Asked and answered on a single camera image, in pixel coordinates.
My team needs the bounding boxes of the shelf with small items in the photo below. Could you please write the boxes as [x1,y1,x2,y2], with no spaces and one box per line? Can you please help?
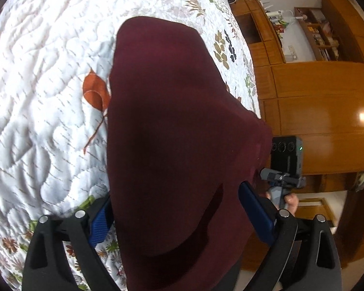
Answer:
[303,18,342,61]

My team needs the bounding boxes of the person's right hand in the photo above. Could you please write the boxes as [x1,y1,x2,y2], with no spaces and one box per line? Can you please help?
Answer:
[265,192,299,217]

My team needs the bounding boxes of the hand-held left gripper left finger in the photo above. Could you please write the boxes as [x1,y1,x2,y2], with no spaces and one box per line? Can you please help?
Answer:
[22,195,122,291]

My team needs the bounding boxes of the orange wooden cabinet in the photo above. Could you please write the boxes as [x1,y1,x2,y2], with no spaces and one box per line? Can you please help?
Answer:
[232,0,364,270]

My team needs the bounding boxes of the white floral quilted bedspread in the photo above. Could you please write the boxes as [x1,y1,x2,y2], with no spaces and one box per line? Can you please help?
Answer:
[0,0,261,291]

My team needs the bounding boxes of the maroon pants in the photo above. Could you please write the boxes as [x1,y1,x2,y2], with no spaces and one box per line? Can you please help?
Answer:
[107,16,273,291]

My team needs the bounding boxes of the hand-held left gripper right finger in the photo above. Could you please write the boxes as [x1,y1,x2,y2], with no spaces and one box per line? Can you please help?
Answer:
[238,181,343,291]

